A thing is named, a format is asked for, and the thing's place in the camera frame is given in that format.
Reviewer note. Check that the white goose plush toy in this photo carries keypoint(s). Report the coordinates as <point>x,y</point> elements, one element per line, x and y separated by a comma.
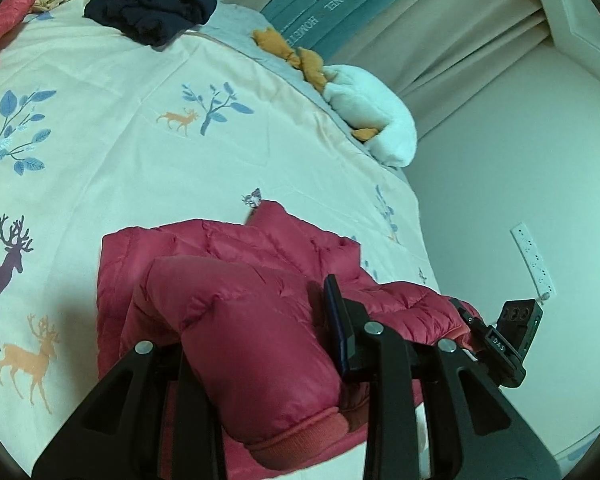
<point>380,115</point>

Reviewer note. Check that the coral down jacket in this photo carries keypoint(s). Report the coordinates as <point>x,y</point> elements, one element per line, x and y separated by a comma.
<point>0,30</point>

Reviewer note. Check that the pink deer print duvet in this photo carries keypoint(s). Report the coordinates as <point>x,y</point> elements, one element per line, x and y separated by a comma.
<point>105,135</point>

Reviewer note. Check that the grey bed sheet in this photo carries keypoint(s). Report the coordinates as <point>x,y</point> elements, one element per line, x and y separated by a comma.
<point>240,25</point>

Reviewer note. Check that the white wall panel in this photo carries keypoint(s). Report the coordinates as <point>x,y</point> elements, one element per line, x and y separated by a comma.
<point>565,0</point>

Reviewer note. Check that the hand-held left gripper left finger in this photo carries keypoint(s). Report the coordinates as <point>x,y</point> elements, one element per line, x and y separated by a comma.
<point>192,395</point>

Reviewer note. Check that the navy blue garment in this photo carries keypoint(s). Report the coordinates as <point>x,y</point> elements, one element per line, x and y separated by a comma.
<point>145,5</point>

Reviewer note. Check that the white wall socket strip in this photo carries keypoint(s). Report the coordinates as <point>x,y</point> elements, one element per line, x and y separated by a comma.
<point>532,260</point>

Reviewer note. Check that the red down jacket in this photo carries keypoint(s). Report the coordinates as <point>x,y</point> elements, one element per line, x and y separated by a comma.
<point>240,320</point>

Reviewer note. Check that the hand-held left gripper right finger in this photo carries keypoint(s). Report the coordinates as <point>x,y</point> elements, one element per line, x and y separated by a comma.
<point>345,340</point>

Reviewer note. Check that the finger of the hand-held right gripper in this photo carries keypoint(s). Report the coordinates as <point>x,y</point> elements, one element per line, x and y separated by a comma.
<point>472,327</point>

